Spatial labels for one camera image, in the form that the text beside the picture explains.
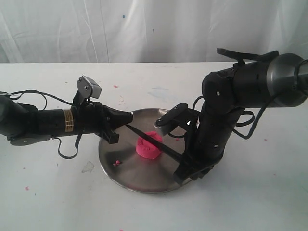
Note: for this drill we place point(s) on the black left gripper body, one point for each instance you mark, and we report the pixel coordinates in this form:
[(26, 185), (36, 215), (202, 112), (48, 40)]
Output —
[(92, 118)]

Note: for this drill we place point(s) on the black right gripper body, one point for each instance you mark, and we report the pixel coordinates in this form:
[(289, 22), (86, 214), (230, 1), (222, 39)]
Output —
[(205, 143)]

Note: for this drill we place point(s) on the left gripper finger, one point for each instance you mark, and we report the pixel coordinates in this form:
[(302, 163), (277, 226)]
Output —
[(109, 135), (117, 118)]

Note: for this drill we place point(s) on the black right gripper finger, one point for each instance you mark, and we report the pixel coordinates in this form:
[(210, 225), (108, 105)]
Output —
[(188, 168)]

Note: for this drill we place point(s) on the black knife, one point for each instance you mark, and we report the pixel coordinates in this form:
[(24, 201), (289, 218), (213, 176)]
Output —
[(162, 147)]

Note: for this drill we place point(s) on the pink play dough lump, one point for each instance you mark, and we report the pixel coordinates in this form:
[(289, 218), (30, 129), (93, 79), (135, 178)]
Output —
[(147, 150)]

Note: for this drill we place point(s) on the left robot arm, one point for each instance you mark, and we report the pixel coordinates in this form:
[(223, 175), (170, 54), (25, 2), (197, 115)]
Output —
[(24, 124)]

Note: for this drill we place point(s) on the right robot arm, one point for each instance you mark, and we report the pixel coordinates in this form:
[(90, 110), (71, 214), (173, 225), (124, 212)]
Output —
[(254, 81)]

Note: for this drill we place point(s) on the small pink clay crumb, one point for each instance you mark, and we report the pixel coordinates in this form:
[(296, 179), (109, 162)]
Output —
[(116, 163)]

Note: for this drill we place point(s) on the round steel plate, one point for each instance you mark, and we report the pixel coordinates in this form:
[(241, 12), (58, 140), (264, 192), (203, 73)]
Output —
[(135, 172)]

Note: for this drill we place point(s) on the white backdrop curtain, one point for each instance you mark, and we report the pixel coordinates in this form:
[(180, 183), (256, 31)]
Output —
[(126, 31)]

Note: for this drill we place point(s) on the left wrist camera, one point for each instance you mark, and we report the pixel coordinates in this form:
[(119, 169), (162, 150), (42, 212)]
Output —
[(88, 88)]

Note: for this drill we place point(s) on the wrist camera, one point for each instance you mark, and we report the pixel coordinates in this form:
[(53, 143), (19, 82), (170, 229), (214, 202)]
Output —
[(172, 119), (88, 88)]

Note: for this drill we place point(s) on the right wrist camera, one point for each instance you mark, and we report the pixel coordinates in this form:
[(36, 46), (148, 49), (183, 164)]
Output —
[(172, 119)]

